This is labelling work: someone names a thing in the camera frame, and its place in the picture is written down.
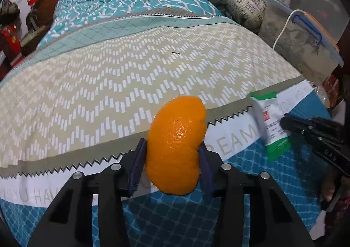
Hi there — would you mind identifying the green white packet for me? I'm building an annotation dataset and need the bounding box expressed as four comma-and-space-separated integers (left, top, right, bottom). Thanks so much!
249, 91, 292, 162

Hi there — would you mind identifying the clear storage box blue latch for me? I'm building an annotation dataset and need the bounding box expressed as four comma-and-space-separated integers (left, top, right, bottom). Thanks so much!
258, 0, 345, 86

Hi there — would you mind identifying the white cable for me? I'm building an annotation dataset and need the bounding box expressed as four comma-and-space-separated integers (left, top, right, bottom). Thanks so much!
273, 10, 305, 51

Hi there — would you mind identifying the beige blue patterned bed mat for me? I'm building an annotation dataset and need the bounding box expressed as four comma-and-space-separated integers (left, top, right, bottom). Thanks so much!
0, 12, 333, 247

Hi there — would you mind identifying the orange soft toy fruit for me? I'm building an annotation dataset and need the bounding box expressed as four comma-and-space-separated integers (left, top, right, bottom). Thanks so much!
146, 96, 207, 196

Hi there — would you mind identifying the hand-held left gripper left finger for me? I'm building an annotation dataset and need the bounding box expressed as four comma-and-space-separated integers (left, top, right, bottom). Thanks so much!
27, 138, 148, 247

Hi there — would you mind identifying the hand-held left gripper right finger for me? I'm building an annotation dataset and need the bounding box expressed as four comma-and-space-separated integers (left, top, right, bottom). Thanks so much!
198, 143, 315, 247

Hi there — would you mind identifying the person's right hand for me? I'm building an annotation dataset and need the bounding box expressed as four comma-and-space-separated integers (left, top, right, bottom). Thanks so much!
320, 172, 342, 204

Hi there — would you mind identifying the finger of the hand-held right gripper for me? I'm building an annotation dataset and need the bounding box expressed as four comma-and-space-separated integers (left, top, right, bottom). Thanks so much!
279, 118, 315, 141
286, 114, 323, 127

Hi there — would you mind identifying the red gift bag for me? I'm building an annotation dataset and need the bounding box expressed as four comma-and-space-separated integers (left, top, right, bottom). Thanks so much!
0, 24, 22, 67

